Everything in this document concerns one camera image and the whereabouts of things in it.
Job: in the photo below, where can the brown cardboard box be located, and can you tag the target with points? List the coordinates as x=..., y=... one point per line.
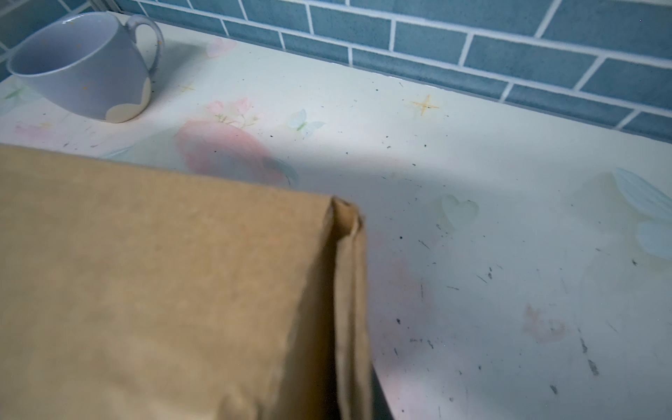
x=133, y=293

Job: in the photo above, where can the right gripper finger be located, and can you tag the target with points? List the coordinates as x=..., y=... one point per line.
x=380, y=407

